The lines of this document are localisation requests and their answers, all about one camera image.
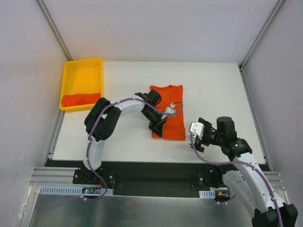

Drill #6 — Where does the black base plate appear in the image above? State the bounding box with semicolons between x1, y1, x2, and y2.
72;161;236;198

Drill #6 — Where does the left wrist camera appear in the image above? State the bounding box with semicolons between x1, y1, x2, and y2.
164;104;176;117

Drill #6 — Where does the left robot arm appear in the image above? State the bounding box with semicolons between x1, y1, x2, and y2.
83;89;167;184

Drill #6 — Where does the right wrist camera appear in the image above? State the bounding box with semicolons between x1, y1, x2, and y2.
189;122;205;139

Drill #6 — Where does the left white cable duct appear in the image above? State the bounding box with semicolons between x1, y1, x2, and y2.
40;186;114;196

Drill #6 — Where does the right aluminium frame post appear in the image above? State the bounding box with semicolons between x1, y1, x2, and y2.
239;0;286;71

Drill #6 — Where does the aluminium front rail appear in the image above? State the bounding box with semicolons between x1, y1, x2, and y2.
29;165;79;187

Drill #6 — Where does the orange t shirt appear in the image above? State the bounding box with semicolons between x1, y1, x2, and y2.
150;85;186;141
61;93;101;107

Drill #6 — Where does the aluminium frame post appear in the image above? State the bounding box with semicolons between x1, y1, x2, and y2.
35;0;73;61
239;0;286;71

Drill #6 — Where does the yellow plastic bin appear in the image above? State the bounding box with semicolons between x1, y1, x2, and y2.
59;58;104;112

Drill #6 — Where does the white cable duct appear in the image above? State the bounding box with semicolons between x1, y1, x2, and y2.
199;190;216;199
40;186;114;196

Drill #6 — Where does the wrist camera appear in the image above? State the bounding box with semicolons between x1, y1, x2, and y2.
164;104;176;117
189;122;205;139

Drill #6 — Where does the rolled orange t shirt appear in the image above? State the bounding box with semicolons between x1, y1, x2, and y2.
61;93;101;107

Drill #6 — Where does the right white cable duct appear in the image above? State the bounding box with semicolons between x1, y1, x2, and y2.
199;190;216;199

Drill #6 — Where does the left aluminium frame post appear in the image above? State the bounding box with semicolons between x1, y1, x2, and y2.
35;0;73;61

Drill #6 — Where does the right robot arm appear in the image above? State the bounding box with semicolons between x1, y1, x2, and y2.
189;116;298;227

